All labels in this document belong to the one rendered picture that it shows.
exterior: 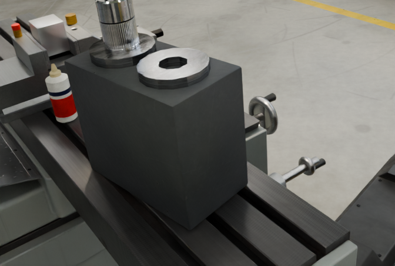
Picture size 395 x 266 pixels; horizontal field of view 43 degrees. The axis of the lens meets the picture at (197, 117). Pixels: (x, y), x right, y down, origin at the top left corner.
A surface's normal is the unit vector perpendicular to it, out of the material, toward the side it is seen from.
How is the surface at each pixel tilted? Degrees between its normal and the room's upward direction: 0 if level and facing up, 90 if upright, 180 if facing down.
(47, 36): 90
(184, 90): 0
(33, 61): 90
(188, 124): 90
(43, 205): 90
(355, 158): 0
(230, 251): 0
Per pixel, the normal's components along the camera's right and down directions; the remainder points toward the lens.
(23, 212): 0.58, 0.38
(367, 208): -0.10, -0.85
